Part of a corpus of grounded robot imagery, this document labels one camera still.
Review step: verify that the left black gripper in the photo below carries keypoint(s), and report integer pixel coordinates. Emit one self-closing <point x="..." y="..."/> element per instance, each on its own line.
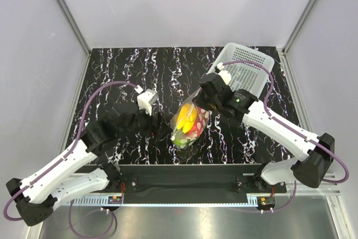
<point x="153" y="131"/>

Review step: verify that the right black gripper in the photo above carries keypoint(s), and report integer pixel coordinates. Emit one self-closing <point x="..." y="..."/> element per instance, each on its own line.
<point x="198" y="100"/>

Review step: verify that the red dragon fruit toy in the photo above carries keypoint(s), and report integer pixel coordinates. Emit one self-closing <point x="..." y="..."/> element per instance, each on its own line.
<point x="199" y="123"/>

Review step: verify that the yellow banana bunch toy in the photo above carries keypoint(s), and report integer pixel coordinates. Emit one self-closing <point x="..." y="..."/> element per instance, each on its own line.
<point x="186" y="117"/>

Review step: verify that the clear dotted zip top bag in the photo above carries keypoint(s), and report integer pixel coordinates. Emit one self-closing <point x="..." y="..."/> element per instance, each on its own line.
<point x="179" y="133"/>

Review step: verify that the white plastic basket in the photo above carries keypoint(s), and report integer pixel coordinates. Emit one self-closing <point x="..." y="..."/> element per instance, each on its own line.
<point x="247" y="67"/>

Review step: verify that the green apple toy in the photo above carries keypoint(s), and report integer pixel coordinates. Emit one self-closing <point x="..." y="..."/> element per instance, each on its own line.
<point x="180" y="142"/>

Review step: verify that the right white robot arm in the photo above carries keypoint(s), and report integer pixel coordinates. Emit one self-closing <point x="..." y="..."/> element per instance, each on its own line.
<point x="312" y="153"/>

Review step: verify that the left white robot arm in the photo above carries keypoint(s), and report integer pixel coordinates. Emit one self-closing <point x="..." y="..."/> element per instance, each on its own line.
<point x="39" y="195"/>

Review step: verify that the black marble pattern mat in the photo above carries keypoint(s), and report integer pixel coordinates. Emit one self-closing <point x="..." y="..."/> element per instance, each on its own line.
<point x="173" y="73"/>

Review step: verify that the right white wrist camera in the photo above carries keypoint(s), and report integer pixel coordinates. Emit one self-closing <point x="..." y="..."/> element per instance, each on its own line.
<point x="223" y="73"/>

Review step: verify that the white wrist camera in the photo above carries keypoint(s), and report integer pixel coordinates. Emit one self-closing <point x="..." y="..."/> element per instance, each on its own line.
<point x="146" y="99"/>
<point x="223" y="73"/>

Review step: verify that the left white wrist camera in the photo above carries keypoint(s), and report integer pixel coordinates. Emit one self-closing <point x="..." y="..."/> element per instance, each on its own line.
<point x="146" y="99"/>

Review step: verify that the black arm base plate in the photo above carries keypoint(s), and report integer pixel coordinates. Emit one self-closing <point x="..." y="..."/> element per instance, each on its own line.
<point x="187" y="184"/>

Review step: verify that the slotted white cable duct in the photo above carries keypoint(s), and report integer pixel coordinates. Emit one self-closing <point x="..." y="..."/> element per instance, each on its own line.
<point x="93" y="200"/>

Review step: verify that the left aluminium frame post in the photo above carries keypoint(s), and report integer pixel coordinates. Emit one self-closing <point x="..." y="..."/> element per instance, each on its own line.
<point x="74" y="26"/>

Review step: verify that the aluminium frame post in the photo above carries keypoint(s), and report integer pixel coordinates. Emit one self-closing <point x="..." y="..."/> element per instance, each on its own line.
<point x="299" y="25"/>
<point x="74" y="26"/>

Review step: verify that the right aluminium frame post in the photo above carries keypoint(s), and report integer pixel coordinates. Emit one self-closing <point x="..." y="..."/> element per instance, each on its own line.
<point x="299" y="25"/>

